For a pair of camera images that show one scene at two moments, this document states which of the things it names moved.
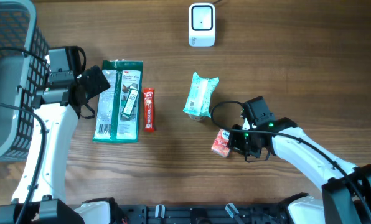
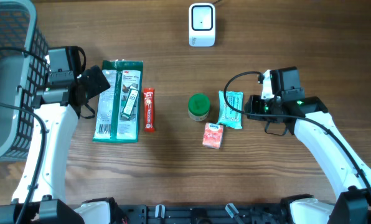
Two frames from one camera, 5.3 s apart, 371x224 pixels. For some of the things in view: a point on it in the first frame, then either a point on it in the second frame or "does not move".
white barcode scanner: [201, 25] does not move
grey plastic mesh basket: [12, 76] does not move
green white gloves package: [117, 114] does not move
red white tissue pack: [221, 145] → [213, 135]
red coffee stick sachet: [149, 110] does not move
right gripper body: [245, 143] → [263, 106]
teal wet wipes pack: [200, 94] → [226, 115]
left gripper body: [96, 84] does not move
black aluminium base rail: [201, 214] does not move
